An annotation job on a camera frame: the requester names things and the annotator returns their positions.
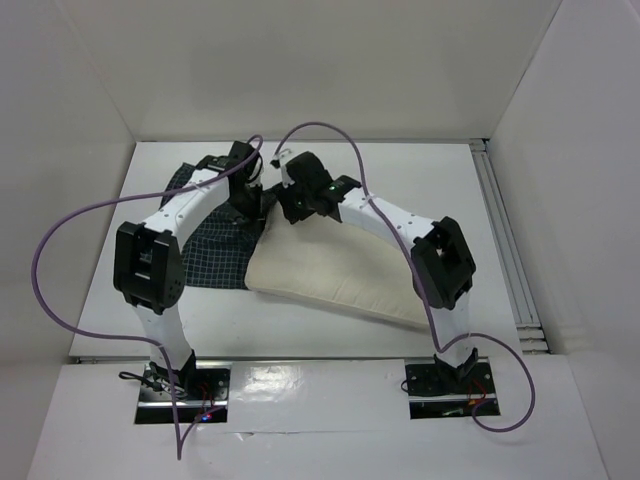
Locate dark plaid pillowcase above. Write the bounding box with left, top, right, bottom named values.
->
left=181, top=189, right=276, bottom=290

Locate cream pillow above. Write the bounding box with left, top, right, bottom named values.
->
left=245, top=204, right=429, bottom=331

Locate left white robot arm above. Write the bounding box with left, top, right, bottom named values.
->
left=113, top=141, right=264, bottom=399

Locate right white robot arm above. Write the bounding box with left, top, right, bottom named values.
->
left=271, top=149, right=478, bottom=392

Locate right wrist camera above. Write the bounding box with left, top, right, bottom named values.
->
left=270, top=147, right=295, bottom=170

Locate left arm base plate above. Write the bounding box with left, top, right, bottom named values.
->
left=119, top=361, right=232, bottom=425

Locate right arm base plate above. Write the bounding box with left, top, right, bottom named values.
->
left=400, top=360, right=501, bottom=420

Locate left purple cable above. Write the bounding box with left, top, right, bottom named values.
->
left=30, top=133, right=265, bottom=460

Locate aluminium rail right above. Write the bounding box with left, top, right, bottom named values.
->
left=469, top=139, right=551, bottom=355

